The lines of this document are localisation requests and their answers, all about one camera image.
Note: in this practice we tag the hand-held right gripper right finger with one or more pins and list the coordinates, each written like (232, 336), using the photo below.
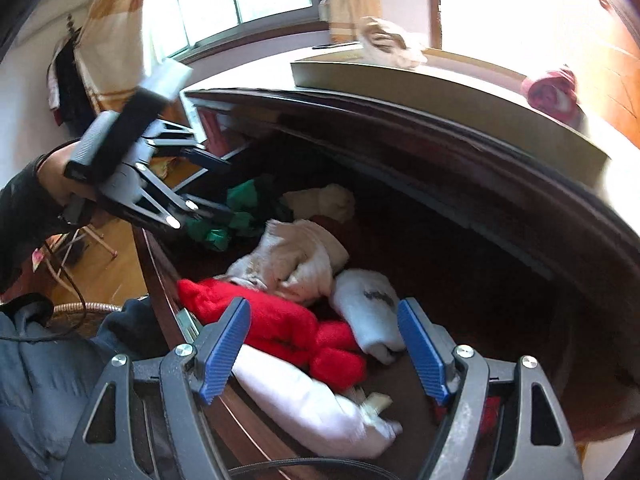
(422, 350)

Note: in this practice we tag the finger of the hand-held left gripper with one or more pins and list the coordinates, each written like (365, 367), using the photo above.
(210, 208)
(212, 160)

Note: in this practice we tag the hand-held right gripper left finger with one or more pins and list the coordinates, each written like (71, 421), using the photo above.
(225, 355)

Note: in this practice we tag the green underwear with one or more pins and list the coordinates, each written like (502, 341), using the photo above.
(245, 200)

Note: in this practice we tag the bright red underwear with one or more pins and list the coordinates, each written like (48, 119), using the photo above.
(280, 325)

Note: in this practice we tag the cream underwear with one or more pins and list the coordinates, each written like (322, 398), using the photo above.
(325, 200)

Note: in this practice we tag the shallow cardboard tray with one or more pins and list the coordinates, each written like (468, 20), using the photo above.
(450, 90)

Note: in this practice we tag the dark red underwear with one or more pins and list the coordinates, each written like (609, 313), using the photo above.
(550, 92)

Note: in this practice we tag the person's left forearm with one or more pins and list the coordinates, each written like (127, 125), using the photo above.
(25, 220)

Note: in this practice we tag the person's left hand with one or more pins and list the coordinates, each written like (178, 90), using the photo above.
(52, 175)

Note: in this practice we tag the dark hanging clothes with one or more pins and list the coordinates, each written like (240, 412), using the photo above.
(67, 85)

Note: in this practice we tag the wooden folding stand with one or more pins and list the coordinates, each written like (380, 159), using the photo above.
(100, 242)

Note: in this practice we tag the yellow checked curtain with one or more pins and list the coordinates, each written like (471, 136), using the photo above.
(115, 35)
(350, 0)

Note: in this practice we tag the wicker basket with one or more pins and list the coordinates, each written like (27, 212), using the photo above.
(85, 309)

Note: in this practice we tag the black smartphone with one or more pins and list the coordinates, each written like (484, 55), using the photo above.
(335, 46)

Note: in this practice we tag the person's grey jacket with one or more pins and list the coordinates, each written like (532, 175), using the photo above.
(40, 385)

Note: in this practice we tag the brown door frame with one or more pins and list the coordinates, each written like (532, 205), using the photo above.
(434, 5)

